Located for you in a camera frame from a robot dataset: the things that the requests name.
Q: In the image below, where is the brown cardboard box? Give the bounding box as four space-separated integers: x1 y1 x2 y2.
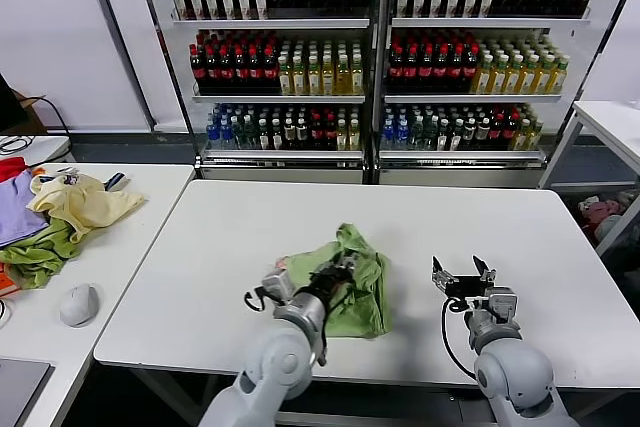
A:
12 89 49 136

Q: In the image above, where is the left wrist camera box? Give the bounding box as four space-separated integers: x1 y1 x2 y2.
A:
261 270 295 304

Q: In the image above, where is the pink clothes pile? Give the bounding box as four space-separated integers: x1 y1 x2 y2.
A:
578 195 626 243

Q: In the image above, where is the light green t-shirt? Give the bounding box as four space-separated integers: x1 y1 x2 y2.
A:
273 222 394 341

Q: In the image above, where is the white side table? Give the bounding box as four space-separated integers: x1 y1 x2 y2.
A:
538 100 640 191

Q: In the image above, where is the crumpled olive green garment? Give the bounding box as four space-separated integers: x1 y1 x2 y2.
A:
0 216 84 292

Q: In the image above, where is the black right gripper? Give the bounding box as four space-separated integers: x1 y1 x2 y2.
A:
431 255 498 302

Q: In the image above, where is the white computer mouse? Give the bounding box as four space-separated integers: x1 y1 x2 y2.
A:
58 283 100 328

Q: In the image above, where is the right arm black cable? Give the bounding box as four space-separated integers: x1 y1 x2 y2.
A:
441 296 479 381

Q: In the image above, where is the grey laptop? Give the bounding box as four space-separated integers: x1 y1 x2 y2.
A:
0 356 55 427

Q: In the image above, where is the pale yellow shirt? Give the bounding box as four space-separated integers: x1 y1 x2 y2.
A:
25 172 147 244

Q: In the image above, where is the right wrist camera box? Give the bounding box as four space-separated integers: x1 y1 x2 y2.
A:
485 287 520 322

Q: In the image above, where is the white printed cloth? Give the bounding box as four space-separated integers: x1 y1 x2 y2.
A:
42 165 82 187

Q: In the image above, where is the black monitor cable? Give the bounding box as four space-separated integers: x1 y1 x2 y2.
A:
22 95 71 137

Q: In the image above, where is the white beverage shelf cabinet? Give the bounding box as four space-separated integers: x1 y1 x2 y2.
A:
374 0 624 189
130 0 386 186

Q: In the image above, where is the cola bottle red cap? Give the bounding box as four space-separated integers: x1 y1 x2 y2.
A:
402 46 419 94
219 45 235 94
233 45 249 94
189 45 206 94
433 46 450 94
387 46 404 94
204 45 221 94
262 45 279 94
247 45 264 94
448 46 465 94
463 46 480 94
417 46 434 94

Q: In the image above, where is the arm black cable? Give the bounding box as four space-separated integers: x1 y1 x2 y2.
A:
441 296 479 381
243 286 274 312

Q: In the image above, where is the orange white package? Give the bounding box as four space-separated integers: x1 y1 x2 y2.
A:
0 261 24 298

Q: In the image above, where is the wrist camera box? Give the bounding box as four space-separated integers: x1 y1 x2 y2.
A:
485 287 520 322
261 270 295 304

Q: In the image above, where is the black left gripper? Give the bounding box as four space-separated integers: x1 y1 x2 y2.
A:
308 251 365 299

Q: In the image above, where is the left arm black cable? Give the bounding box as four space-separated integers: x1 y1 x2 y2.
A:
243 286 274 312

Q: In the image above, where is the black monitor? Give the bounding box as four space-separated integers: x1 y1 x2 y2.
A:
0 71 29 134

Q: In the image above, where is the red cloth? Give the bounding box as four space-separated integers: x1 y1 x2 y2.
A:
0 156 27 183

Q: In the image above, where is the purple shirt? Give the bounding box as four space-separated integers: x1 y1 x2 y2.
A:
0 169 51 248

